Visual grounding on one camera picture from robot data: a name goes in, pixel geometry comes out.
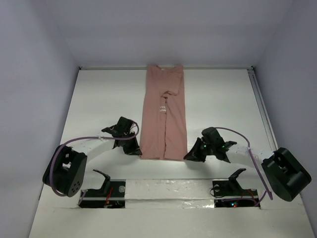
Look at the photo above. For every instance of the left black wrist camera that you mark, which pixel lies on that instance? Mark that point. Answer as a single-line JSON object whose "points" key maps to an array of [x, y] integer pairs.
{"points": [[124, 125]]}

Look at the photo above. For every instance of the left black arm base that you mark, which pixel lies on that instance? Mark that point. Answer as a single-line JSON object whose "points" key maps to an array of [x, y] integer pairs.
{"points": [[110, 195]]}

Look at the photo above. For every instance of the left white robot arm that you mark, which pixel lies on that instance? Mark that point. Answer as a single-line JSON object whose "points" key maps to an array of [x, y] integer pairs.
{"points": [[66, 169]]}

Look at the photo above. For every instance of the pink printed t-shirt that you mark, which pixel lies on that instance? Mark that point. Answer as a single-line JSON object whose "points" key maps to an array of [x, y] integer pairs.
{"points": [[163, 130]]}

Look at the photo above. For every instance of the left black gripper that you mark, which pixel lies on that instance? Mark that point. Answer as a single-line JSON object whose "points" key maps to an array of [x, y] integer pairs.
{"points": [[133, 150]]}

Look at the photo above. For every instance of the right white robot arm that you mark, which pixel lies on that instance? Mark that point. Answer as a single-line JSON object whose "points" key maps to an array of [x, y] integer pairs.
{"points": [[285, 175]]}

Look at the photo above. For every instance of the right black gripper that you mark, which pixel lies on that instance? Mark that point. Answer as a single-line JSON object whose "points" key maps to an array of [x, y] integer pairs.
{"points": [[194, 154]]}

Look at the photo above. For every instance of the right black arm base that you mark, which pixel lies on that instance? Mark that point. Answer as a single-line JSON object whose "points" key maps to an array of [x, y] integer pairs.
{"points": [[228, 193]]}

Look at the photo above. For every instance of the aluminium rail right edge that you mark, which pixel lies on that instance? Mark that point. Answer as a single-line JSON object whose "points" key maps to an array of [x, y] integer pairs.
{"points": [[263, 112]]}

